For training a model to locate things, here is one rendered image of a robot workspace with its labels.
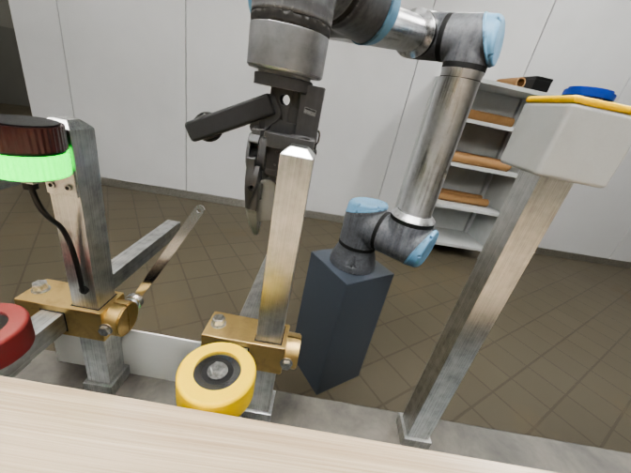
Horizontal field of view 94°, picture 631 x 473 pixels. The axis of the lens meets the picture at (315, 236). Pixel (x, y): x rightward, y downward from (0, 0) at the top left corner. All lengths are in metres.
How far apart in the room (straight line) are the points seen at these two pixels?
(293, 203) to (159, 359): 0.37
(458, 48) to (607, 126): 0.65
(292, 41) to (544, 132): 0.26
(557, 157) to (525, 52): 3.26
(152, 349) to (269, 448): 0.32
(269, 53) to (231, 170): 2.82
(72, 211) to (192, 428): 0.27
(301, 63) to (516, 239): 0.30
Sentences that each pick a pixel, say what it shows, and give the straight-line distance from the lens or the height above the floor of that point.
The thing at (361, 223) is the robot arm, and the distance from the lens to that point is 1.08.
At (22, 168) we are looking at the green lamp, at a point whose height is 1.07.
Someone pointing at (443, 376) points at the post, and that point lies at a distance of 0.49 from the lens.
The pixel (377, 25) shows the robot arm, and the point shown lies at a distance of 0.49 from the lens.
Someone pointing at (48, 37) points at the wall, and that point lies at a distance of 3.70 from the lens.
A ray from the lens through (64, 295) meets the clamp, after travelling 0.54.
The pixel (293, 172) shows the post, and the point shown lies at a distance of 0.31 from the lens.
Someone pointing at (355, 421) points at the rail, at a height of 0.70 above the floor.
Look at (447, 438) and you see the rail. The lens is 0.65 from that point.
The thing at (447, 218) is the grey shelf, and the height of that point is 0.25.
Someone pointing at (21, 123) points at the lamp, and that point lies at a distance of 0.38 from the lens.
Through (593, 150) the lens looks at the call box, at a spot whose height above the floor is 1.18.
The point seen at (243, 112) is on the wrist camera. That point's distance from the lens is 0.39.
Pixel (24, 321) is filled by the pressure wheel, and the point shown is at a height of 0.91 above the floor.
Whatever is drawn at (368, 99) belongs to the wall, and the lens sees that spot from 3.06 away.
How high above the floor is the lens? 1.18
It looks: 25 degrees down
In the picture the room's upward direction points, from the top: 12 degrees clockwise
